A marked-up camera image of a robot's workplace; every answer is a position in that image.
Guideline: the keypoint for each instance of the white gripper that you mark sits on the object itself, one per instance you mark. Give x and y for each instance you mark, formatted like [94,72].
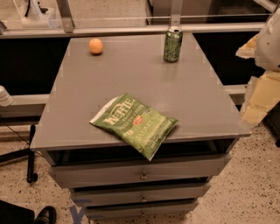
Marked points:
[269,44]

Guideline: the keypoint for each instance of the green soda can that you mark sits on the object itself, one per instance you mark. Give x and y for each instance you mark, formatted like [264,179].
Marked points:
[172,44]

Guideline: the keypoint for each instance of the green Kettle chips bag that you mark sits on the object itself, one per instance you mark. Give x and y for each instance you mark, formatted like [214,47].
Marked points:
[138,125]

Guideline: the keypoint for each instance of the grey drawer cabinet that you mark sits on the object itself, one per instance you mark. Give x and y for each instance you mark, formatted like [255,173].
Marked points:
[188,90]

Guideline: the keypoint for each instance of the orange fruit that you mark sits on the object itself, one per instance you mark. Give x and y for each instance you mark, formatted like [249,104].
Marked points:
[95,46]

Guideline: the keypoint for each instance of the bottom grey drawer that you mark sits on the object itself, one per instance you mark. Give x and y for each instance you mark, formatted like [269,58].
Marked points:
[140,209]

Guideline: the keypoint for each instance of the grey drawer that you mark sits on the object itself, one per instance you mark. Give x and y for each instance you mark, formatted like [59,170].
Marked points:
[140,209]
[139,194]
[108,174]

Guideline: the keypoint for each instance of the middle grey drawer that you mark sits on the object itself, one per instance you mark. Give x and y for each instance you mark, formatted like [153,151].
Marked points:
[139,194]

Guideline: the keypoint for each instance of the top grey drawer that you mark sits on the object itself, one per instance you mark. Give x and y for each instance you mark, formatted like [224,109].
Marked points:
[108,174]

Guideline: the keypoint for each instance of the white cylindrical object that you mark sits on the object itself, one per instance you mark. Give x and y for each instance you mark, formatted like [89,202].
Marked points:
[5,98]

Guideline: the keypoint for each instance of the black shoe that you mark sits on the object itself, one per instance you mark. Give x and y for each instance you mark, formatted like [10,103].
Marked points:
[47,216]

